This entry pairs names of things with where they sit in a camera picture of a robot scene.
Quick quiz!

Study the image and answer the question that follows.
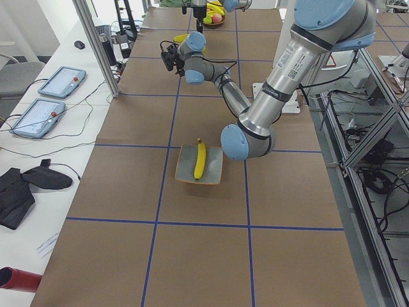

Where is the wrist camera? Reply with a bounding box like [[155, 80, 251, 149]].
[[159, 40, 185, 77]]

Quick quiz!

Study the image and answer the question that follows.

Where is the teach pendant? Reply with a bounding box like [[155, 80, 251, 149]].
[[37, 66, 87, 98], [10, 98, 66, 139]]

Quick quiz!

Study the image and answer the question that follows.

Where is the wicker fruit basket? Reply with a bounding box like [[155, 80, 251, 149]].
[[203, 11, 225, 26]]

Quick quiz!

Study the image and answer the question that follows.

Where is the computer mouse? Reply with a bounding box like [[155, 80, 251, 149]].
[[74, 40, 85, 50]]

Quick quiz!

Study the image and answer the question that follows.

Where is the red cylinder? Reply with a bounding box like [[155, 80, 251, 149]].
[[1, 267, 42, 293]]

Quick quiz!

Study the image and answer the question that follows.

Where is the grey square plate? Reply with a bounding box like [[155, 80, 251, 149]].
[[175, 143, 223, 185]]

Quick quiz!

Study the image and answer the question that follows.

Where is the black bottle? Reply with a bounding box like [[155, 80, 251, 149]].
[[98, 33, 117, 66]]

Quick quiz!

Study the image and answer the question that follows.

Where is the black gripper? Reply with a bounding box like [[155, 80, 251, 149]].
[[192, 4, 206, 33]]

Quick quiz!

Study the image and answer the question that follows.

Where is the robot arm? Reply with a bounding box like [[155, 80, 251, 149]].
[[176, 1, 376, 161], [186, 1, 252, 33]]

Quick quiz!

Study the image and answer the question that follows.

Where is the red apple lower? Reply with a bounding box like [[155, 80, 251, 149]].
[[212, 13, 224, 24]]

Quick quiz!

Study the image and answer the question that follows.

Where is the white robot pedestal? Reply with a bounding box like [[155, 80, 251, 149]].
[[266, 1, 300, 114]]

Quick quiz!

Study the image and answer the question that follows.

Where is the teach pendant near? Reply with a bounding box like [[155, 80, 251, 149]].
[[10, 98, 66, 139]]

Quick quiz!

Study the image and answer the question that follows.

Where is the black cloth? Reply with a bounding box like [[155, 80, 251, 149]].
[[1, 159, 73, 230]]

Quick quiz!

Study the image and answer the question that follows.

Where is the yellow banana in basket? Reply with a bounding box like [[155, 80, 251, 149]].
[[207, 1, 225, 15]]

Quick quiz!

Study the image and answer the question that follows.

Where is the teach pendant far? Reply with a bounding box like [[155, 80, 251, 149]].
[[37, 66, 87, 98]]

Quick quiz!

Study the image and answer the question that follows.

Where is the green pear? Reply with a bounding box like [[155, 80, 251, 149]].
[[203, 15, 212, 24]]

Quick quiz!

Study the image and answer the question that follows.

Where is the yellow banana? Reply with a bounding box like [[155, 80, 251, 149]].
[[173, 33, 189, 43], [207, 1, 225, 15], [194, 138, 206, 180]]

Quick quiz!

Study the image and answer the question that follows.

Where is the aluminium frame post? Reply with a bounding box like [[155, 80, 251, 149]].
[[72, 0, 120, 98]]

